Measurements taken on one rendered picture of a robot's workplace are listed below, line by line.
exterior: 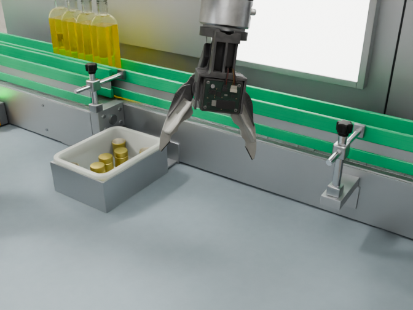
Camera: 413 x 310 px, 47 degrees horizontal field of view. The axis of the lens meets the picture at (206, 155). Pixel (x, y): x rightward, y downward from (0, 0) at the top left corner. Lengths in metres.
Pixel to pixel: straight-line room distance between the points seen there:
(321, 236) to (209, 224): 0.23
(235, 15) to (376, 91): 0.57
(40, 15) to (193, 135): 0.85
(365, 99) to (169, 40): 0.56
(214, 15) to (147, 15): 0.75
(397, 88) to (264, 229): 0.44
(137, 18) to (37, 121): 0.42
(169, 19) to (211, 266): 0.73
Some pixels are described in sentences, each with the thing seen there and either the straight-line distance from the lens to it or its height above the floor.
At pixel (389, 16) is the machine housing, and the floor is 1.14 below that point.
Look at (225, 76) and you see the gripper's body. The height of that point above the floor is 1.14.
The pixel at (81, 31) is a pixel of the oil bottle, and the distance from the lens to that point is 1.40.
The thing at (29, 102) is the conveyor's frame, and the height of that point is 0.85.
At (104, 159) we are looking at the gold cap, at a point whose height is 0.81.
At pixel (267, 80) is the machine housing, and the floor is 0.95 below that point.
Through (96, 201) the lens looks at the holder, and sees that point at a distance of 1.08.
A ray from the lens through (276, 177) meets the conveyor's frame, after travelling 1.10.
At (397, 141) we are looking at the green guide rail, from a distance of 0.99.
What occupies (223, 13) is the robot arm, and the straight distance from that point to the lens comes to 0.68.
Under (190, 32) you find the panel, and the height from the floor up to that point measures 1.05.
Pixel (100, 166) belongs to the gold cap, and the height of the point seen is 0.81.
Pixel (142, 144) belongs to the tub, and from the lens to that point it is 1.22.
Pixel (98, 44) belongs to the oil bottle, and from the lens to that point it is 1.37.
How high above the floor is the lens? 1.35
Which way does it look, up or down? 28 degrees down
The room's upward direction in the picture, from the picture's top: straight up
